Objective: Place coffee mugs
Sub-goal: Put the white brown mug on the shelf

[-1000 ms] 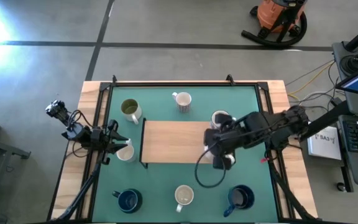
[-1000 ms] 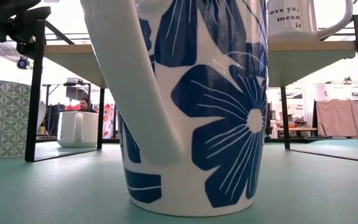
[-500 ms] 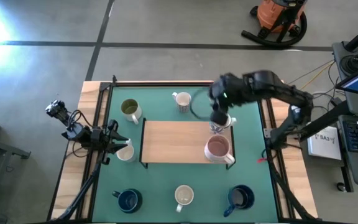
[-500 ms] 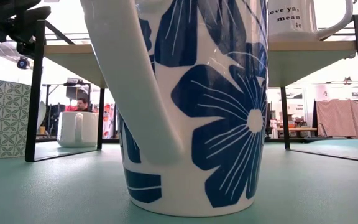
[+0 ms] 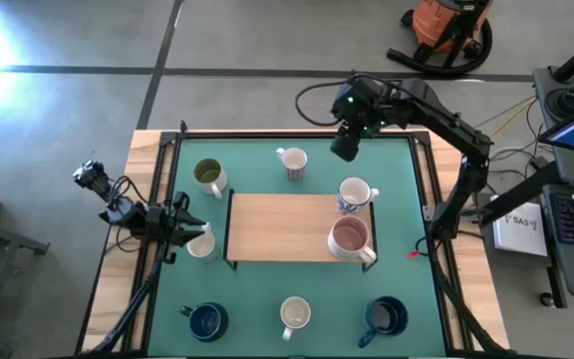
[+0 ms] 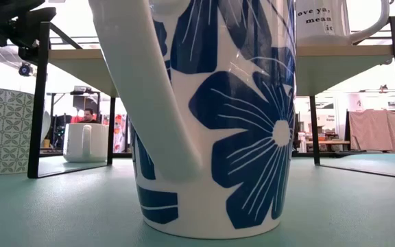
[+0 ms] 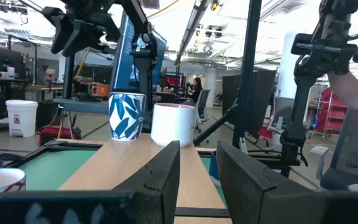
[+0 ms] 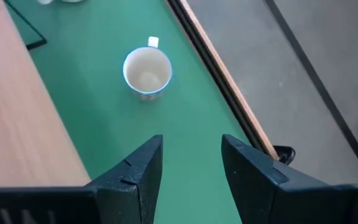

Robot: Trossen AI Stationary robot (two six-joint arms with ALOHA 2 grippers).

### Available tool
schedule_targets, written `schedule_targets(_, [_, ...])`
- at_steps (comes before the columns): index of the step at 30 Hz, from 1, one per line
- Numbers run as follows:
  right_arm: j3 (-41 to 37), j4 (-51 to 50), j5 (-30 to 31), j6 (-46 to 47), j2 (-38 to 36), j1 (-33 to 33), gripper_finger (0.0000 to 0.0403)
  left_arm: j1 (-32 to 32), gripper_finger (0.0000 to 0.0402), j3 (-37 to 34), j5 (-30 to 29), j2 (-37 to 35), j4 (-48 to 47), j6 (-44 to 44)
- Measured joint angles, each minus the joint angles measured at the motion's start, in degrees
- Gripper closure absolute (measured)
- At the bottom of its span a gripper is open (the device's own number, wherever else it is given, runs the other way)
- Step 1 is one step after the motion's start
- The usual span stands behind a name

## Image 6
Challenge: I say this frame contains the white lettered mug pink interior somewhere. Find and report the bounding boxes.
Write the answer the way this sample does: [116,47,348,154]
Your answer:
[295,0,390,46]

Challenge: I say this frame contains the green patterned white mug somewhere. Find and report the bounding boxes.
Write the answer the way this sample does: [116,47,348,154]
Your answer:
[0,87,51,176]

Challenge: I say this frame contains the white mug olive interior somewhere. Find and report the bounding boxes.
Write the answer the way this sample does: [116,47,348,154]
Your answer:
[62,122,110,163]

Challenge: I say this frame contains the black aluminium table frame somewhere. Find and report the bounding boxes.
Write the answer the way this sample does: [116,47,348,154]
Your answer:
[39,150,370,158]

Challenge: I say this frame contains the person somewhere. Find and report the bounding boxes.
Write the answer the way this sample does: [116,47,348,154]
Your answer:
[79,108,99,124]

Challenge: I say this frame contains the green table mat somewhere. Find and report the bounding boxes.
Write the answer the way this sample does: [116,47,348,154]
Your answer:
[0,153,395,247]

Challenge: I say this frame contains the wooden shelf riser black legs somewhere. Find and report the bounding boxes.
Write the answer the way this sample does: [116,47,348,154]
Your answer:
[27,16,395,180]

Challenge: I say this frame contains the low wooden table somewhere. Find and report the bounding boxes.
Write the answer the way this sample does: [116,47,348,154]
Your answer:
[305,139,351,154]

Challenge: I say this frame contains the pink cloth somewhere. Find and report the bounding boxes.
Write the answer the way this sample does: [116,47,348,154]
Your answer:
[346,109,395,154]

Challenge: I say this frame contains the white mug blue flowers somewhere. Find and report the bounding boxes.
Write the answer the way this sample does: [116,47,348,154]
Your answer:
[88,0,296,240]

